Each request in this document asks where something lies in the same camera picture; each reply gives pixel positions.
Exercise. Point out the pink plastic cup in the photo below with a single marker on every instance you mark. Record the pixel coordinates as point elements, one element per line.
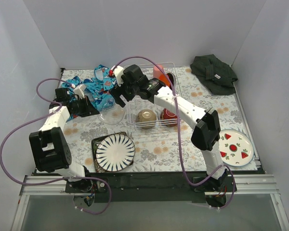
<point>158,71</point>

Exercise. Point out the blue striped white plate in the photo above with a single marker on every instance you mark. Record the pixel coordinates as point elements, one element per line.
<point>115,152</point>

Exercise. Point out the dark green shirt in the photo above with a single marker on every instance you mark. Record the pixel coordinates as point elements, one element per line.
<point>217,76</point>

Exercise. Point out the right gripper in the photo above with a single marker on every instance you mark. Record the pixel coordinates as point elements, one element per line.
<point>124,92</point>

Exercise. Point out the beige ceramic bowl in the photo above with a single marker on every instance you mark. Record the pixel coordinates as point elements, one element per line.
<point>146,119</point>

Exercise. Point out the orange round plate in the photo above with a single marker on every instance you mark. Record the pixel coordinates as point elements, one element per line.
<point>164,80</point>

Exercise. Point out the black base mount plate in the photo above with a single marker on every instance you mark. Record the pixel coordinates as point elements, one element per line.
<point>162,186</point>

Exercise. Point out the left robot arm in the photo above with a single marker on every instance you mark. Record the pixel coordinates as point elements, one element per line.
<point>49,147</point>

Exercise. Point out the blue patterned cloth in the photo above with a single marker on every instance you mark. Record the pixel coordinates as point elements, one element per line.
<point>98,84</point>

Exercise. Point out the black round plate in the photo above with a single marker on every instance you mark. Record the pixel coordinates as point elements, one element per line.
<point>171,77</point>

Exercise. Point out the aluminium frame rail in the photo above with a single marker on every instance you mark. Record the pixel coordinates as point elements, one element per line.
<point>253,183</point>

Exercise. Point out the watermelon pattern plate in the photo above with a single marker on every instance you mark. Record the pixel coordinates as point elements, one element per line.
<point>235,148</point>

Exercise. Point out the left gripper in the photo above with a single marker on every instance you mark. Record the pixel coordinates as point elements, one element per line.
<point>85,106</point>

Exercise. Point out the dark square plate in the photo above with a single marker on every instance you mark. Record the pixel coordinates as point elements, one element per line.
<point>96,163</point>

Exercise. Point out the red bowl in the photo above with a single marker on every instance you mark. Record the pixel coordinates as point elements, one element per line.
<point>168,118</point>

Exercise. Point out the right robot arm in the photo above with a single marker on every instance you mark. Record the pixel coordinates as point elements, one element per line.
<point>205,125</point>

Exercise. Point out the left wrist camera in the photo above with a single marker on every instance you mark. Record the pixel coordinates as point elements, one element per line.
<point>79,91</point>

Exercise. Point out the white wire dish rack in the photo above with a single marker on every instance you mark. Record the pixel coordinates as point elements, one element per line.
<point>138,104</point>

